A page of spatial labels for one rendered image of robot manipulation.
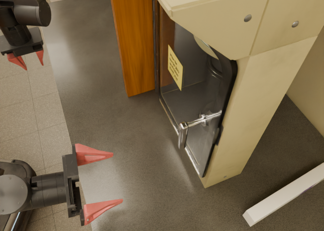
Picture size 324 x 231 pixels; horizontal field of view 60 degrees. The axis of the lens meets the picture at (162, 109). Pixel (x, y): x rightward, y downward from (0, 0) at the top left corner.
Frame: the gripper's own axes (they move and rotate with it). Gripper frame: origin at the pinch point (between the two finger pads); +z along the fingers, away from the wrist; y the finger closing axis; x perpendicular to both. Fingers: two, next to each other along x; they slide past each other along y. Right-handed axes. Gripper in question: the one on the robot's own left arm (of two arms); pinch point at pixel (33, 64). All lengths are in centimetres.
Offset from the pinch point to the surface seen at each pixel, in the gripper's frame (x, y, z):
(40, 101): 89, -24, 109
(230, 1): -46, 27, -40
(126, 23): -9.0, 25.8, -12.0
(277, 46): -46, 36, -31
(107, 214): -42.2, 6.1, 16.4
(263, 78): -46, 36, -24
